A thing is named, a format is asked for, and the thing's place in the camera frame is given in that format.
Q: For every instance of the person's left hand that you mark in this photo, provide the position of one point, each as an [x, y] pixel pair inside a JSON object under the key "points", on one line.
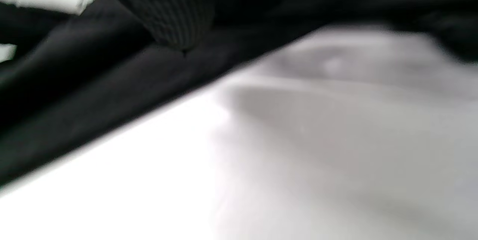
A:
{"points": [[175, 8]]}

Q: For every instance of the black trousers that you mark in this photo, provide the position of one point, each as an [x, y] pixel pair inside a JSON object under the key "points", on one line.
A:
{"points": [[74, 94]]}

